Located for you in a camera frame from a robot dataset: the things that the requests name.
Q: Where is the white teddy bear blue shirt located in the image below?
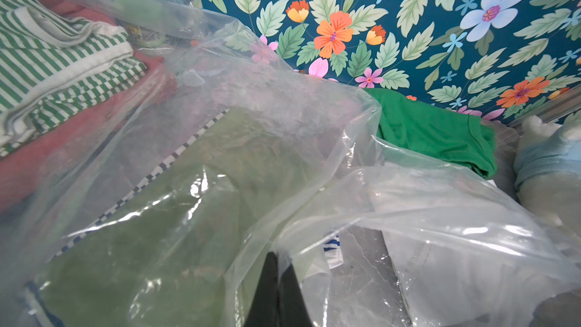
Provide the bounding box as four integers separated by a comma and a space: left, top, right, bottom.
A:
514, 112, 580, 236

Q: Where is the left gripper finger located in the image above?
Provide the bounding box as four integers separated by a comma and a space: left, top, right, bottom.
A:
245, 251, 313, 327

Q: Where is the green white striped garment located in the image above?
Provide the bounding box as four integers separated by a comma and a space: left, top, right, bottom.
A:
1, 0, 147, 157

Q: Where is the red garment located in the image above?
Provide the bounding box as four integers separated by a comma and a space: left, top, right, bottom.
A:
1, 0, 163, 210

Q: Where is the green t-shirt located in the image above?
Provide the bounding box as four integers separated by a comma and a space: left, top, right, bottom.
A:
366, 89, 498, 179

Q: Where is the clear plastic vacuum bag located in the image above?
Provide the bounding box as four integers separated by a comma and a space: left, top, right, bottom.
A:
1, 0, 580, 326

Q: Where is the olive green checkered-trim garment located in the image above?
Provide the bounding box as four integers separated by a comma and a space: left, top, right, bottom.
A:
25, 108, 313, 326

